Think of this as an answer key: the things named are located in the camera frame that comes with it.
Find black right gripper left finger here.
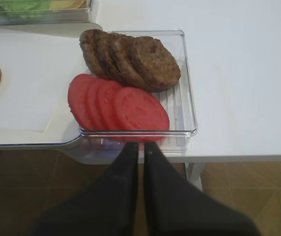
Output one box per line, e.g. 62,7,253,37
29,143,138,236

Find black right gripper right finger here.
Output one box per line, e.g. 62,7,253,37
143,142,260,236

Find yellow cheese slices stack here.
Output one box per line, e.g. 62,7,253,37
49,0,88,10

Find green lettuce leaves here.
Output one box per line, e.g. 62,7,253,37
0,0,51,19

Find clear lettuce cheese container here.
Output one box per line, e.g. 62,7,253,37
0,0,94,26

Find tomato slice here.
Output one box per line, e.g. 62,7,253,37
67,74,95,130
113,87,170,142
96,81,122,130
85,79,105,130

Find clear patty tomato container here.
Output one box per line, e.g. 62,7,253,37
76,30,198,164

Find brown patty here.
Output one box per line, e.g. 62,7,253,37
110,35,145,89
128,36,181,92
95,31,124,84
79,29,108,79

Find white parchment paper sheet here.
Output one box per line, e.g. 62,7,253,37
0,29,87,132

